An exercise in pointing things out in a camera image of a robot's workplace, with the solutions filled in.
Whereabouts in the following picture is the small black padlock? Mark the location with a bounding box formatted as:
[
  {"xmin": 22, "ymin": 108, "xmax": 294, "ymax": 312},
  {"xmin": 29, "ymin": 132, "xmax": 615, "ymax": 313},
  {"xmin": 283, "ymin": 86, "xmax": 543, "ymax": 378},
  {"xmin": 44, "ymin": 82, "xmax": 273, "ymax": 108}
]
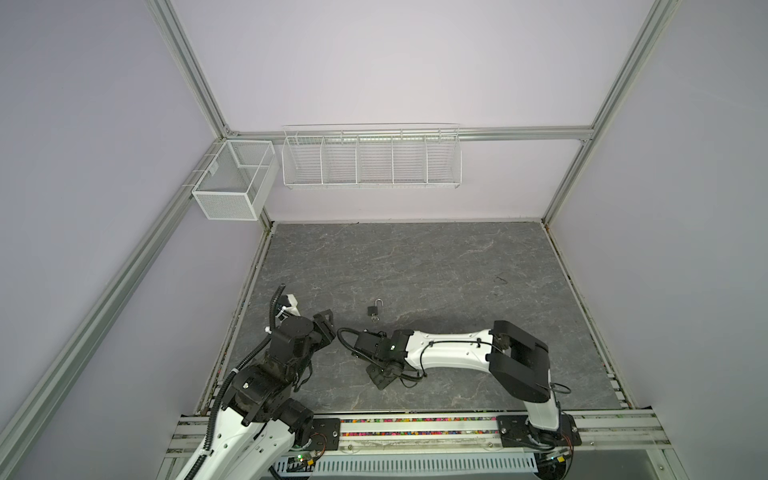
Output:
[{"xmin": 367, "ymin": 299, "xmax": 384, "ymax": 318}]

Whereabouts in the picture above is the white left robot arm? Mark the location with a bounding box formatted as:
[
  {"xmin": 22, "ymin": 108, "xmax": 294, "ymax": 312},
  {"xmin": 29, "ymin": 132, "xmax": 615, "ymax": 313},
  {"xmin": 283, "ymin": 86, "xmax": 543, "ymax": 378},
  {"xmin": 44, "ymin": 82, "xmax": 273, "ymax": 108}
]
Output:
[{"xmin": 177, "ymin": 284, "xmax": 335, "ymax": 479}]

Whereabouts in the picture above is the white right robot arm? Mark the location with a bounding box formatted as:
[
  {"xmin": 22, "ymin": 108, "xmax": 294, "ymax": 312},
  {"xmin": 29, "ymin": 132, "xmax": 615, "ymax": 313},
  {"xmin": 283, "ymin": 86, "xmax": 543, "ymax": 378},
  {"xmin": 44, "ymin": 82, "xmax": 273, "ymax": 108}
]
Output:
[{"xmin": 336, "ymin": 321, "xmax": 580, "ymax": 452}]

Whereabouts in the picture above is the white mesh box basket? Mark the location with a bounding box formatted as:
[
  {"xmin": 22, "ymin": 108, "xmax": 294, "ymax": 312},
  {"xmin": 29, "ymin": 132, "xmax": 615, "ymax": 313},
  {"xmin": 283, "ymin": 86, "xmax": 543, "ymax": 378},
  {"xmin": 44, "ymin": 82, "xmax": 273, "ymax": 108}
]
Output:
[{"xmin": 192, "ymin": 140, "xmax": 279, "ymax": 221}]

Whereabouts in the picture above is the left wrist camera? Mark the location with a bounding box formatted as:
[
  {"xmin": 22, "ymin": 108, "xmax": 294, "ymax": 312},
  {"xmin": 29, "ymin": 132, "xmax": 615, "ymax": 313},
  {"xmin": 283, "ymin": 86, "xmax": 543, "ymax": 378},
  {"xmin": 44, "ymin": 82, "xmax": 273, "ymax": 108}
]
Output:
[{"xmin": 277, "ymin": 294, "xmax": 300, "ymax": 317}]

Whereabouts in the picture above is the white vented cable duct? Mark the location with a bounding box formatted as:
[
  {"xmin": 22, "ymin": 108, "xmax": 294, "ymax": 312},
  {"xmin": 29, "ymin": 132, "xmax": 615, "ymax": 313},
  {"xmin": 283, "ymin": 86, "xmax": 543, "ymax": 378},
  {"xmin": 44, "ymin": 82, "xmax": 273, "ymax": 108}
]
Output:
[{"xmin": 273, "ymin": 452, "xmax": 539, "ymax": 479}]

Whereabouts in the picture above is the white wire shelf basket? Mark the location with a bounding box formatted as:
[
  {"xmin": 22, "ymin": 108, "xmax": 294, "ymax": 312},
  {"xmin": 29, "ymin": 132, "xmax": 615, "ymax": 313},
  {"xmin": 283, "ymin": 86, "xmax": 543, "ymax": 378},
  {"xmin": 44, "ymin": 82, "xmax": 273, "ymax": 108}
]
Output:
[{"xmin": 282, "ymin": 124, "xmax": 463, "ymax": 189}]

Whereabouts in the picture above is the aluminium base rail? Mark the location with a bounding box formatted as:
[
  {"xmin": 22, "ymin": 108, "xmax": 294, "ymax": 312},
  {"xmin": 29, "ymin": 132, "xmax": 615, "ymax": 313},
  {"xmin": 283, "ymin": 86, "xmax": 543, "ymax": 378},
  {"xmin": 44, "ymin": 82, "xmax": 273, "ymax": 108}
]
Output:
[{"xmin": 161, "ymin": 410, "xmax": 673, "ymax": 460}]

